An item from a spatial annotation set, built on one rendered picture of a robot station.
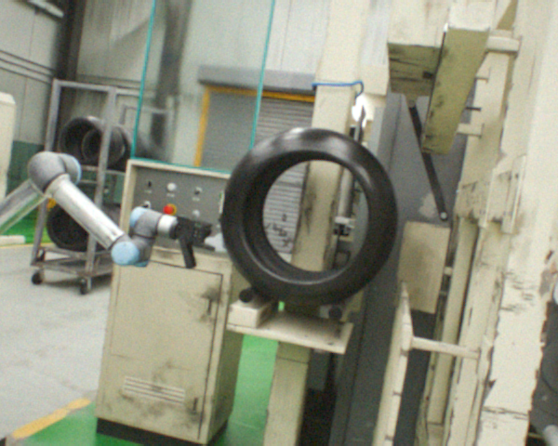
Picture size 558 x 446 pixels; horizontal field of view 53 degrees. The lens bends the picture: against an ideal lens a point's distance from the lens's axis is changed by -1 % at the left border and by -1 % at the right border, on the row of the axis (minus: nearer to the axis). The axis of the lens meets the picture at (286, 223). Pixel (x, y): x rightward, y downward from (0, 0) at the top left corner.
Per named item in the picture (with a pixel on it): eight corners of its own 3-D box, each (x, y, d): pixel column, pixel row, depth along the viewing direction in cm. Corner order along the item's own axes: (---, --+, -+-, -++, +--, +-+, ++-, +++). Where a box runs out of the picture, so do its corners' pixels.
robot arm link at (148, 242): (118, 264, 183) (126, 232, 182) (129, 260, 194) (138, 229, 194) (140, 270, 183) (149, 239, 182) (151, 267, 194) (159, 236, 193)
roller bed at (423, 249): (392, 297, 212) (405, 219, 210) (431, 304, 209) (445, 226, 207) (391, 306, 193) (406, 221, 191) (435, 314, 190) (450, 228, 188)
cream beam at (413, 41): (388, 92, 196) (394, 51, 195) (460, 101, 192) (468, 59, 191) (383, 43, 137) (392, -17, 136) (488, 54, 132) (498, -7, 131)
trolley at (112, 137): (100, 269, 645) (123, 103, 634) (150, 279, 632) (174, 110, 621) (25, 284, 515) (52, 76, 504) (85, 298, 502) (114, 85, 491)
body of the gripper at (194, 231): (207, 225, 181) (173, 215, 183) (200, 250, 182) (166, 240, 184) (215, 224, 189) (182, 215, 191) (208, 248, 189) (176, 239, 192)
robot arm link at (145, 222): (135, 229, 194) (141, 205, 194) (164, 238, 192) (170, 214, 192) (125, 229, 187) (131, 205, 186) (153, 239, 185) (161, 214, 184)
